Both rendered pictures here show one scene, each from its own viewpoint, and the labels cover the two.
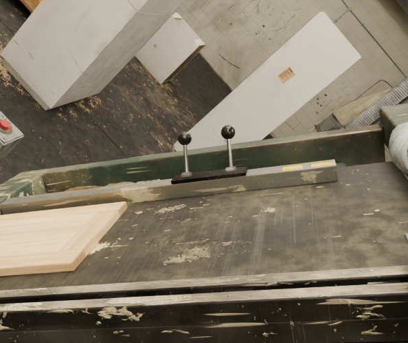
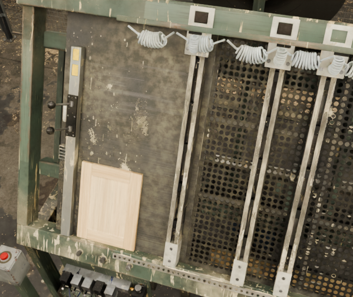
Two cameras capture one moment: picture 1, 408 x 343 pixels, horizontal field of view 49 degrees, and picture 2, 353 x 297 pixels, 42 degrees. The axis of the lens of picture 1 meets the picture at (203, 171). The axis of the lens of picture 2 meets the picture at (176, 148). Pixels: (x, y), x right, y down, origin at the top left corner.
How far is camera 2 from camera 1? 1.56 m
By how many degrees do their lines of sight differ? 56
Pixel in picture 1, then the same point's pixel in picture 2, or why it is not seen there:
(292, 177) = (81, 71)
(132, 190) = (74, 158)
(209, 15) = not seen: outside the picture
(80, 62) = not seen: outside the picture
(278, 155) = (36, 71)
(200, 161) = (33, 121)
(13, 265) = (137, 201)
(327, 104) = not seen: outside the picture
